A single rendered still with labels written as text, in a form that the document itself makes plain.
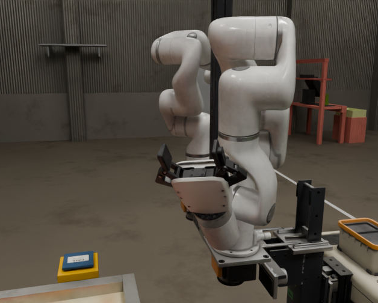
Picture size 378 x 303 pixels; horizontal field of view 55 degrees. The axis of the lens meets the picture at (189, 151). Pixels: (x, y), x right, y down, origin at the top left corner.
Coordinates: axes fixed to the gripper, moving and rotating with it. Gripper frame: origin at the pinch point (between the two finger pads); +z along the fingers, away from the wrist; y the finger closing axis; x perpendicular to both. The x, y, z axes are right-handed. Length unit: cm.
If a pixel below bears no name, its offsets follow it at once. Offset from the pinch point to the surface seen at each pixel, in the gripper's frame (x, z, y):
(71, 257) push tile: -9, -59, -61
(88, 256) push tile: -10, -61, -56
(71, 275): -2, -57, -57
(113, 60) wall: -643, -359, -397
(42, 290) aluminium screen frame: 8, -45, -56
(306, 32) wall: -841, -484, 35
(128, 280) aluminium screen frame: 0, -54, -34
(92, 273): -4, -60, -52
